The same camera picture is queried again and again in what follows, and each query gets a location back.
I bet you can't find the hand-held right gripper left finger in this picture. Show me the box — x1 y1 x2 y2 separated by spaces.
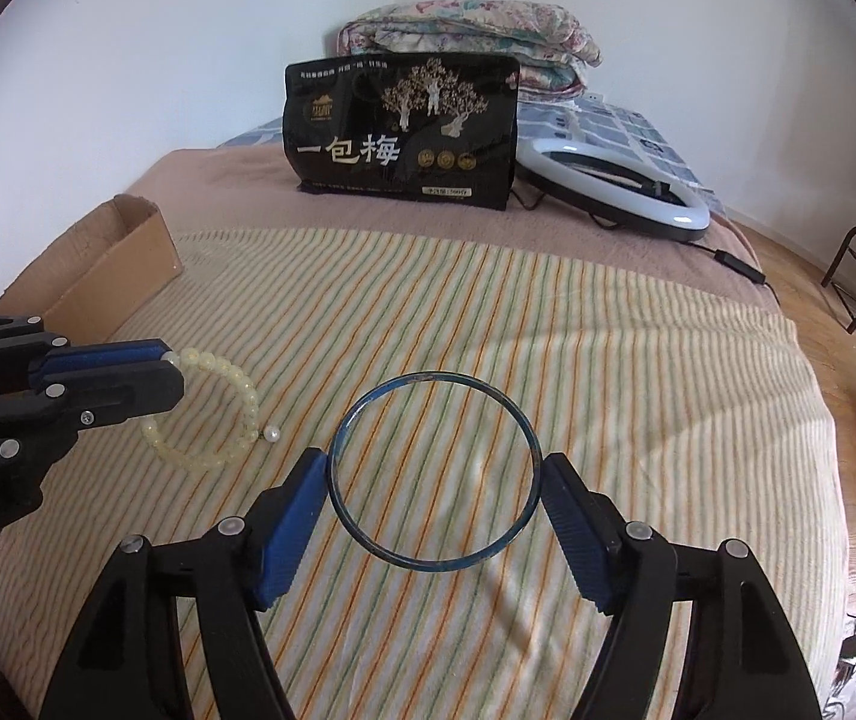
38 448 329 720

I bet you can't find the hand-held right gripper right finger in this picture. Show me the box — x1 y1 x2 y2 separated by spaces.
537 452 823 720

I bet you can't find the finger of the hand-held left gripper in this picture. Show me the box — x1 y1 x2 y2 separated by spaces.
0 361 186 482
0 313 174 407

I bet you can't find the cardboard box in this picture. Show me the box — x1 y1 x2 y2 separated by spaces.
0 193 183 346

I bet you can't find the white bead bracelet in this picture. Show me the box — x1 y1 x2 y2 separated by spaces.
140 347 281 473

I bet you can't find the black bangle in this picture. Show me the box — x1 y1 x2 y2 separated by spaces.
325 373 544 569

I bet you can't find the yellow striped blanket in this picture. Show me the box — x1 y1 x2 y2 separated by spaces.
0 227 856 720

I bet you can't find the pink brown blanket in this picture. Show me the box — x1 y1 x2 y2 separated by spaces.
0 146 782 331

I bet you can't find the black snack bag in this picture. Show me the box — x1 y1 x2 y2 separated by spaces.
282 54 523 212

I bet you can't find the blue checked bedsheet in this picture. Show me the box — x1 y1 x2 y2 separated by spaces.
218 90 729 218

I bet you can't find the folded floral quilt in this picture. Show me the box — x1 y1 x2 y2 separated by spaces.
336 0 601 98

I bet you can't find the black ring light cable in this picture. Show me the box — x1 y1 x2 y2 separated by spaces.
510 180 782 308

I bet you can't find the white ring light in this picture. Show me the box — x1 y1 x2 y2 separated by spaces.
514 136 712 243

